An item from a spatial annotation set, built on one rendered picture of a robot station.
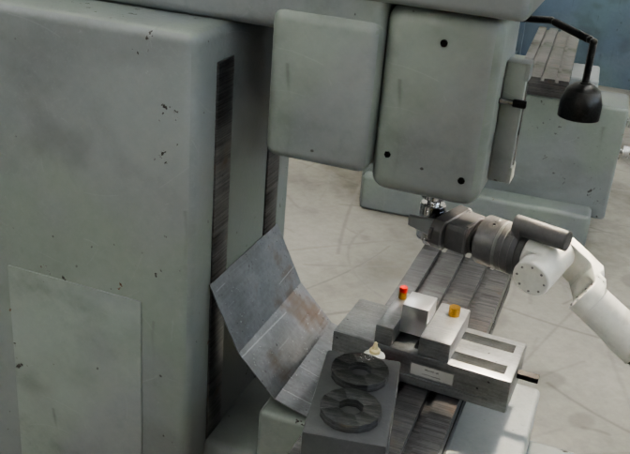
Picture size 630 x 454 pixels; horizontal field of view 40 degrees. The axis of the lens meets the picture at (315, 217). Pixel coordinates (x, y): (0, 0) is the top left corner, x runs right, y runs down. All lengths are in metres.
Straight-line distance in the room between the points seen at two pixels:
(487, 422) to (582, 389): 1.77
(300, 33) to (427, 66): 0.22
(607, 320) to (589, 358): 2.25
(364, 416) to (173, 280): 0.49
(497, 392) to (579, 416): 1.74
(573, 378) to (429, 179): 2.20
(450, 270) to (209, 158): 0.82
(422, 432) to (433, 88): 0.60
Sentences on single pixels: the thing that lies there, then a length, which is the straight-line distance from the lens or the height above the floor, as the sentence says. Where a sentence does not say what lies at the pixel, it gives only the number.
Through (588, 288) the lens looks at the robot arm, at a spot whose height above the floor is 1.21.
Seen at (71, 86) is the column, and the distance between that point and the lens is 1.57.
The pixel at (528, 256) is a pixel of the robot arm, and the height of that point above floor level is 1.26.
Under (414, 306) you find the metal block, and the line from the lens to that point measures 1.67.
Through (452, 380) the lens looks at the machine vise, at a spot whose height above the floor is 0.95.
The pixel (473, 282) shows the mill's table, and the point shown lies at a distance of 2.11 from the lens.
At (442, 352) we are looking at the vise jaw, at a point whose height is 1.01.
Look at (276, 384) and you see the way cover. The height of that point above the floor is 0.88.
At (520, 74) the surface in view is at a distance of 1.48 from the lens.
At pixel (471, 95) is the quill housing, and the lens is 1.42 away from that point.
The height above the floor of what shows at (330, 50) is 1.54.
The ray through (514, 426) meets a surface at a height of 0.84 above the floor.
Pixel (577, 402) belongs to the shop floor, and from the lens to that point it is 3.45.
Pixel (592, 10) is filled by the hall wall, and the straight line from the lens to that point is 8.04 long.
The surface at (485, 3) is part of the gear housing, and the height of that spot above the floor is 1.65.
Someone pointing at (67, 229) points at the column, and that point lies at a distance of 1.68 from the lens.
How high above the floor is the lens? 1.87
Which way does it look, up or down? 24 degrees down
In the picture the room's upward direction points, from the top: 5 degrees clockwise
